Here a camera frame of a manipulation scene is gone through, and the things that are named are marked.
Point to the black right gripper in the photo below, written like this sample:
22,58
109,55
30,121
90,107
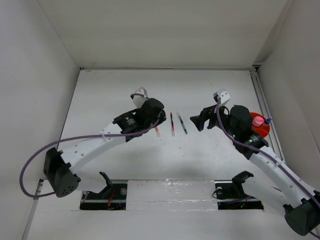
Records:
209,112

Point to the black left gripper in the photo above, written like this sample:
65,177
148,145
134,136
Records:
160,119

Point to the blue spray bottle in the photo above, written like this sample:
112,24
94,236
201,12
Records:
268,121

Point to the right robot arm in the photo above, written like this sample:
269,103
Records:
294,198

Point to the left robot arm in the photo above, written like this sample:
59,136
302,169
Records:
61,167

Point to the green pen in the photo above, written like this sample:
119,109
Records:
182,123

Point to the orange round organizer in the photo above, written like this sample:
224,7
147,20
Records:
264,130

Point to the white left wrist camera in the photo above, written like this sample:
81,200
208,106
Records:
139,97

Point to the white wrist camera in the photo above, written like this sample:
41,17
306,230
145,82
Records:
221,95
139,97

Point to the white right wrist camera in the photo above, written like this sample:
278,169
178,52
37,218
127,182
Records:
221,95

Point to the aluminium side rail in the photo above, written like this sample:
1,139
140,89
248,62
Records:
262,101

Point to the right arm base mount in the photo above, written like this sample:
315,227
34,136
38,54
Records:
231,196

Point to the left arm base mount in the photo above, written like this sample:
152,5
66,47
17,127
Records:
113,197

